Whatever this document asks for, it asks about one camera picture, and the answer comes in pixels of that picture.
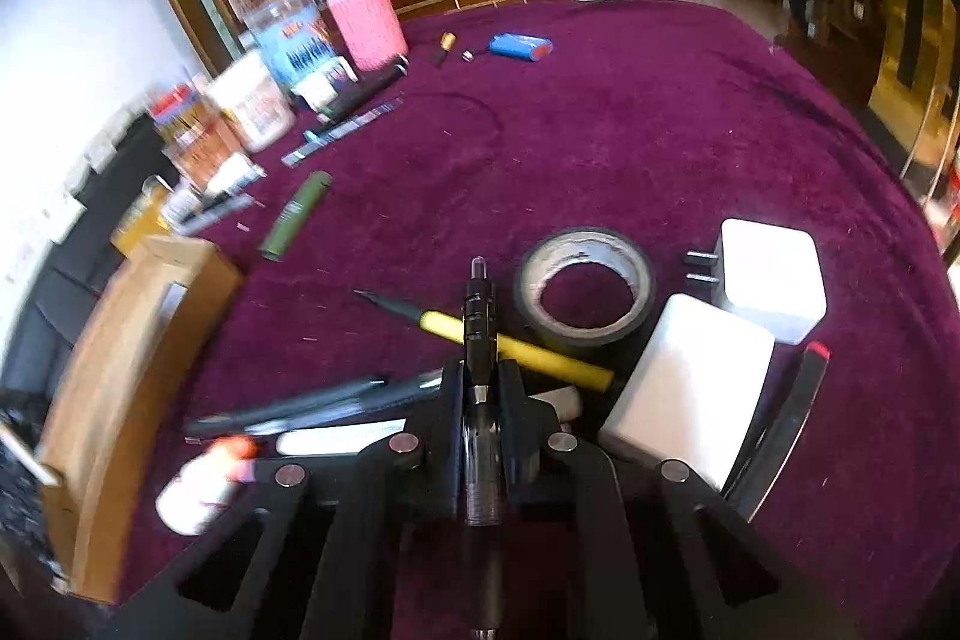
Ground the white marker pen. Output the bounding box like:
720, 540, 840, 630
275, 417, 407, 458

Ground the white oval bottle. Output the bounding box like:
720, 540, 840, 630
155, 435, 257, 537

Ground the white square charger block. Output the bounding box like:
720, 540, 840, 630
599, 294, 775, 489

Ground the black pen clear tip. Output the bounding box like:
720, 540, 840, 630
462, 257, 501, 638

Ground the yellow black pen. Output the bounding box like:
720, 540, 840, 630
355, 289, 613, 393

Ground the white power adapter with prongs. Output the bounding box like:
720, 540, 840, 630
683, 218, 828, 346

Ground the black electrical tape roll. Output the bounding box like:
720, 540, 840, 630
512, 227, 656, 354

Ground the black marker pink cap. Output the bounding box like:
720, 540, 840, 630
182, 377, 387, 440

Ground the black knife red tip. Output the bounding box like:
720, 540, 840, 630
722, 341, 832, 521

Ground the cardboard tray box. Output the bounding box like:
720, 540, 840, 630
39, 236, 242, 604

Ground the purple velvet tablecloth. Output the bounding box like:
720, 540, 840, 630
110, 0, 960, 640

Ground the green cylinder tube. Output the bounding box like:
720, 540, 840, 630
260, 170, 332, 262

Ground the black leather sofa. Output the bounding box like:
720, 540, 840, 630
2, 115, 178, 396

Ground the blue label plastic jar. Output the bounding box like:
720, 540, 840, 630
247, 0, 358, 104

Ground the blue battery pack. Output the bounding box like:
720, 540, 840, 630
487, 34, 553, 64

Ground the pink sleeved mug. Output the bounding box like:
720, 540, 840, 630
327, 0, 409, 71

